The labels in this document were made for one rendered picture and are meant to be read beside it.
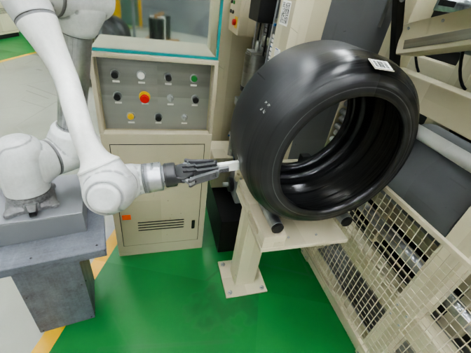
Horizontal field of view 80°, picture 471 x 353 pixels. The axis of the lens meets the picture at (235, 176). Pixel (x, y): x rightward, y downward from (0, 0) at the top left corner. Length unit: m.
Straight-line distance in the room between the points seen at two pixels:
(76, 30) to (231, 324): 1.54
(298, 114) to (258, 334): 1.33
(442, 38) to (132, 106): 1.23
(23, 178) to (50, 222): 0.19
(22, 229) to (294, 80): 1.09
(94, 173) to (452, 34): 1.05
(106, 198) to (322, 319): 1.56
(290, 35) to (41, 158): 1.00
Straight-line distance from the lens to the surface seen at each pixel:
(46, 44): 0.92
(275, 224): 0.97
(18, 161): 1.23
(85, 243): 1.29
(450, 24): 1.13
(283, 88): 0.76
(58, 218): 1.28
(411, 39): 1.20
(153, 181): 0.84
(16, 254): 1.34
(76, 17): 1.05
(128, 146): 1.51
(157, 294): 1.86
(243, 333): 1.77
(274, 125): 0.74
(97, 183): 0.66
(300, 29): 1.10
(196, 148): 1.53
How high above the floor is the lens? 1.57
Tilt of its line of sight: 34 degrees down
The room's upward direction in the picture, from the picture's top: 9 degrees clockwise
